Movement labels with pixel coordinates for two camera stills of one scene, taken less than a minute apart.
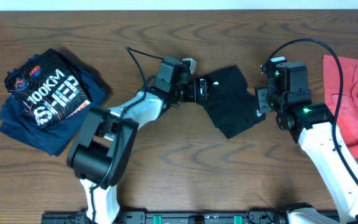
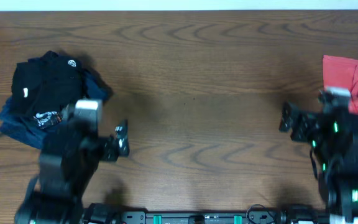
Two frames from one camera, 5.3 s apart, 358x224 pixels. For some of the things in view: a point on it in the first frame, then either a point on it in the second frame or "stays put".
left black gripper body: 202,89 → 111,148
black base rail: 172,217 stays put
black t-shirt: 232,106 → 46,83
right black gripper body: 268,101 → 306,128
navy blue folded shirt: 57,137 stays put
